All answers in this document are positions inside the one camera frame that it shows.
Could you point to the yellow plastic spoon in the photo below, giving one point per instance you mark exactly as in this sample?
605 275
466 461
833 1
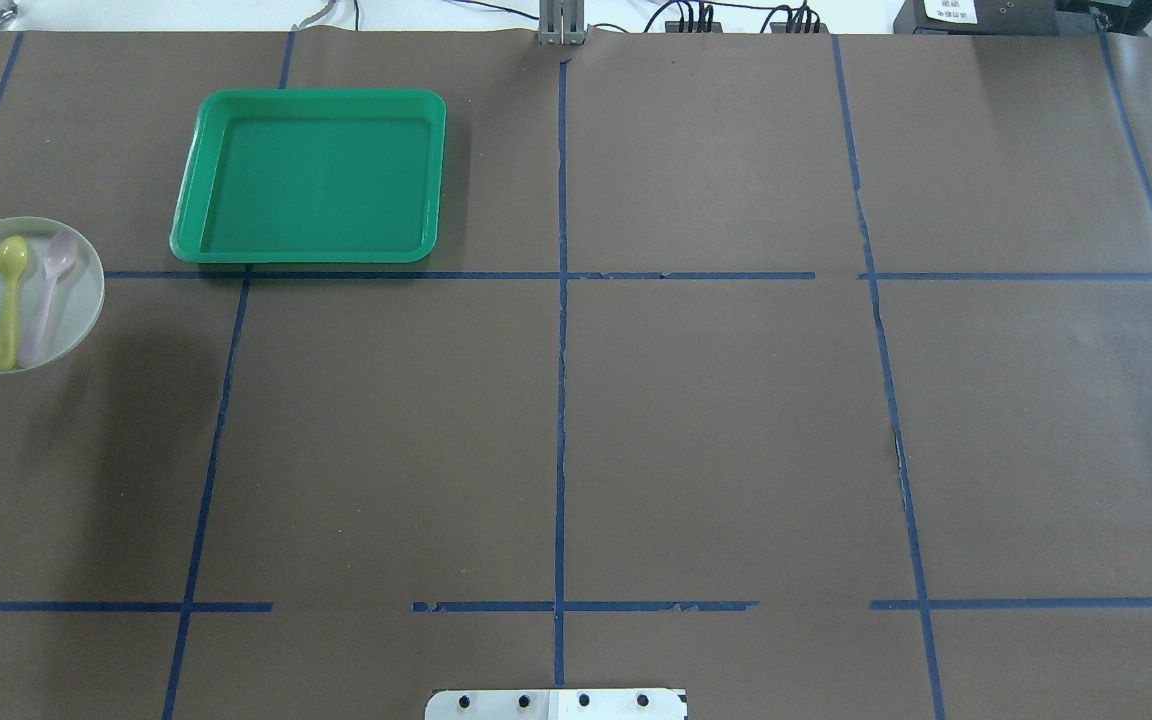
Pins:
14 261

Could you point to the pink plastic spoon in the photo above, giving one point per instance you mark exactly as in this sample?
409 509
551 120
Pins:
60 256

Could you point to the green plastic tray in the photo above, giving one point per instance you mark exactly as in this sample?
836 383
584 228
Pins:
312 176

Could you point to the black power strip left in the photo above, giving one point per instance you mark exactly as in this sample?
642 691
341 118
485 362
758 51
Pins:
693 17

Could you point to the black power strip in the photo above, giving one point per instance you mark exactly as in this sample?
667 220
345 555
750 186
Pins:
794 20
693 17

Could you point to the black power strip right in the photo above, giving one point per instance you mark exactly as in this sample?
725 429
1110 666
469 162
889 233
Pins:
794 20

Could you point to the black device with label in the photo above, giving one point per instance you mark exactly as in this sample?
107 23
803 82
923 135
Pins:
992 18

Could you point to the grey aluminium frame post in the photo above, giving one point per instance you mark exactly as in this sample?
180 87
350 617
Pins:
562 22

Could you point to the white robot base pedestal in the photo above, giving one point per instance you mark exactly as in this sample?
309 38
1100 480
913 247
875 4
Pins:
552 703

